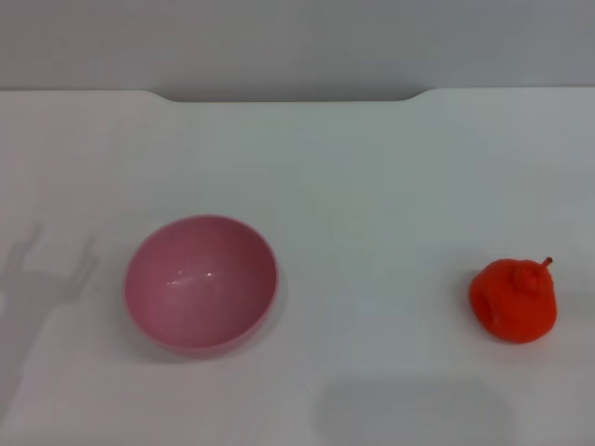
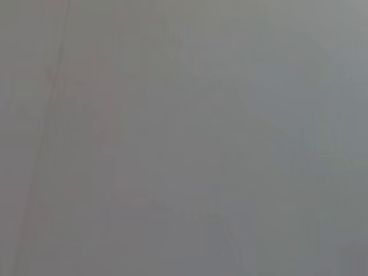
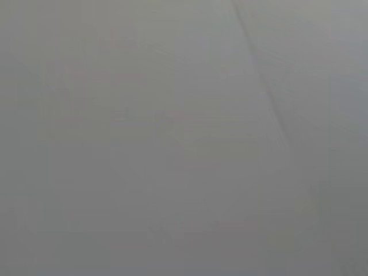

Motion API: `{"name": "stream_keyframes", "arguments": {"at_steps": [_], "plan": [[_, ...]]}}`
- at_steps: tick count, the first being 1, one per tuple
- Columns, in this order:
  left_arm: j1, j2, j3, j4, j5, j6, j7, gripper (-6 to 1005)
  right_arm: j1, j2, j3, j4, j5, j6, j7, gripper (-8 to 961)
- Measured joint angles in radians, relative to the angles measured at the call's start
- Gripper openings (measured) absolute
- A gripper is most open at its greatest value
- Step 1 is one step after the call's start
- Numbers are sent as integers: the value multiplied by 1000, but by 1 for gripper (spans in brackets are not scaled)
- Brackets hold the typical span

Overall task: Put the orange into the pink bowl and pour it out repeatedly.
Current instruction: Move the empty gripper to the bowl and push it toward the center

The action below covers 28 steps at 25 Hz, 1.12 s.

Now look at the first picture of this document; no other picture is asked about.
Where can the orange toy fruit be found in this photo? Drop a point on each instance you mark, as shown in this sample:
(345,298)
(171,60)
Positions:
(511,306)

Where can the pink plastic bowl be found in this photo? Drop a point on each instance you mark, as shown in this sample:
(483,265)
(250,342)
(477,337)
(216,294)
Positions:
(200,288)

